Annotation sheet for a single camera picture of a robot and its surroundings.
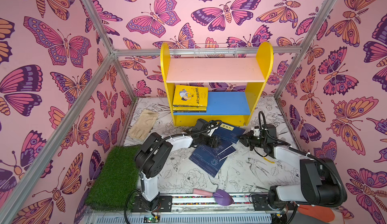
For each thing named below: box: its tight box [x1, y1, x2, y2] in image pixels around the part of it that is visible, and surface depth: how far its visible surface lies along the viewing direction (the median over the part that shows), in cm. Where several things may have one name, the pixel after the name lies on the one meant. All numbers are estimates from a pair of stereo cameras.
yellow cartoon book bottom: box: [172, 84, 209, 107], surface depth 94 cm
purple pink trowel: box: [192, 188, 235, 206], surface depth 77 cm
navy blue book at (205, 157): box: [188, 144, 228, 178], surface depth 87 cm
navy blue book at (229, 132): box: [212, 122, 246, 144], surface depth 95 cm
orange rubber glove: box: [297, 204, 336, 223], surface depth 71 cm
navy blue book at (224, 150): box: [213, 139, 237, 161], surface depth 89 cm
